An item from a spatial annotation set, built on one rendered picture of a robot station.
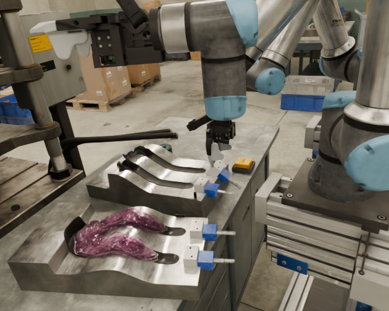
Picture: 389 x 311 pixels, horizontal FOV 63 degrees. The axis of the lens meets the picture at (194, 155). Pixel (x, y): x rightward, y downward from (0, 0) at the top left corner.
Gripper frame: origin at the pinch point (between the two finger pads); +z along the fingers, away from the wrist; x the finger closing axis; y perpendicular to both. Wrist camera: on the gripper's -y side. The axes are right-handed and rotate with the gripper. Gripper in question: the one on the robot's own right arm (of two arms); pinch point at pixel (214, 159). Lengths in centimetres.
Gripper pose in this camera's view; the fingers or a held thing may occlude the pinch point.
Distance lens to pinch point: 114.1
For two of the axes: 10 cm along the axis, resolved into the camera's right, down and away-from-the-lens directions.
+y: 9.0, 1.2, -4.2
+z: 0.9, 8.9, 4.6
